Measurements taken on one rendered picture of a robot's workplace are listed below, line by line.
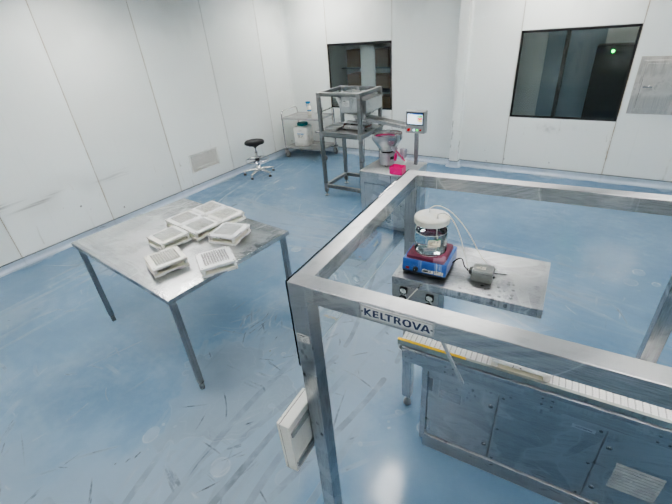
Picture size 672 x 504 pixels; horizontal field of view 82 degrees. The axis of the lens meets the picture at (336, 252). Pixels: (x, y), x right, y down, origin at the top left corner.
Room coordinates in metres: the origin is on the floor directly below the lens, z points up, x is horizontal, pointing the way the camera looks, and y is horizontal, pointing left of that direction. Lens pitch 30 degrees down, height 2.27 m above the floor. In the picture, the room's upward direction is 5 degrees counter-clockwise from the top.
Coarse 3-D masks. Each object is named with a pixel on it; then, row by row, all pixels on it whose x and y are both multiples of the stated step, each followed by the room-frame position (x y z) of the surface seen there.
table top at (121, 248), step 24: (144, 216) 3.40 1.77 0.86; (168, 216) 3.35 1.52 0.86; (96, 240) 2.97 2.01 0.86; (120, 240) 2.93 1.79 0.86; (144, 240) 2.89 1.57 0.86; (192, 240) 2.81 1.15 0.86; (240, 240) 2.74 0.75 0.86; (264, 240) 2.71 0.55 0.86; (120, 264) 2.52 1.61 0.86; (144, 264) 2.49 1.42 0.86; (192, 264) 2.43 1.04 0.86; (144, 288) 2.19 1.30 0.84; (168, 288) 2.14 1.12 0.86; (192, 288) 2.14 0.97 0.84
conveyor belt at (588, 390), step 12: (408, 336) 1.53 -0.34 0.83; (420, 336) 1.52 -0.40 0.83; (456, 348) 1.41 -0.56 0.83; (480, 360) 1.32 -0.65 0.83; (564, 384) 1.14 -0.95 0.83; (576, 384) 1.14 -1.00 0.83; (600, 396) 1.07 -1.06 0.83; (612, 396) 1.06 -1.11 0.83; (636, 408) 1.00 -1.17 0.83; (648, 408) 0.99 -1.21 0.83; (660, 408) 0.99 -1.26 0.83
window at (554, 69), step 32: (544, 32) 5.97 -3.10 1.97; (576, 32) 5.74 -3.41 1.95; (608, 32) 5.53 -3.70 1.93; (640, 32) 5.33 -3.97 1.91; (544, 64) 5.93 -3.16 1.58; (576, 64) 5.69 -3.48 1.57; (608, 64) 5.48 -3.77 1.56; (512, 96) 6.14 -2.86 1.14; (544, 96) 5.88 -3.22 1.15; (576, 96) 5.64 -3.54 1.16; (608, 96) 5.42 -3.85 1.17
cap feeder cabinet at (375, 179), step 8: (376, 160) 4.80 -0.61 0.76; (400, 160) 4.72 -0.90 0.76; (408, 160) 4.69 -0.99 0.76; (368, 168) 4.51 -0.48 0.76; (376, 168) 4.49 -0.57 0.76; (384, 168) 4.46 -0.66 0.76; (408, 168) 4.39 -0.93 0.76; (416, 168) 4.37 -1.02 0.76; (424, 168) 4.49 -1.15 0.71; (360, 176) 4.47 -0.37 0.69; (368, 176) 4.40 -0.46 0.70; (376, 176) 4.33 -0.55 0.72; (384, 176) 4.27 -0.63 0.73; (392, 176) 4.21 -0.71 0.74; (368, 184) 4.40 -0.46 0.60; (376, 184) 4.33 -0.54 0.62; (384, 184) 4.27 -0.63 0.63; (368, 192) 4.40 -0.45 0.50; (376, 192) 4.33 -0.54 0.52; (424, 192) 4.51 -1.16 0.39; (368, 200) 4.40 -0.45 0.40; (424, 200) 4.52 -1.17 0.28; (424, 208) 4.53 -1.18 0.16
